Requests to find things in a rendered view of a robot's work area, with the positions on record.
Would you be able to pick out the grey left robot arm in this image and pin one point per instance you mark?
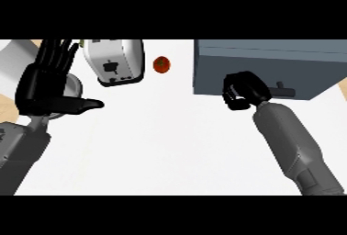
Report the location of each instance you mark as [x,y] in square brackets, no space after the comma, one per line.
[19,153]

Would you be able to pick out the blue-grey drawer cabinet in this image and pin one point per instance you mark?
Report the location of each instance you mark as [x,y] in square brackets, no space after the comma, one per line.
[270,67]

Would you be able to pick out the red tomato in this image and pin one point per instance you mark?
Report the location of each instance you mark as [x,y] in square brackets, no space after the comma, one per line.
[161,64]

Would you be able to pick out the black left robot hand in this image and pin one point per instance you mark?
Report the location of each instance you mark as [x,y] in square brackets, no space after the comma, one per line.
[43,88]

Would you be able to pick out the white toaster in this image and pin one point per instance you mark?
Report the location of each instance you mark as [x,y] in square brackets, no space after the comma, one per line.
[117,61]

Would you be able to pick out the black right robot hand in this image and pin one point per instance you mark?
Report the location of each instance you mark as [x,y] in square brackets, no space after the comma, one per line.
[245,88]

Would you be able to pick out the white rounded appliance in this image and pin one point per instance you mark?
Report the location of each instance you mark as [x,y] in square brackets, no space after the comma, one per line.
[13,64]

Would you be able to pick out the grey cup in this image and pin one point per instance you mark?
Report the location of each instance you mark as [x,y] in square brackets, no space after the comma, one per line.
[73,88]

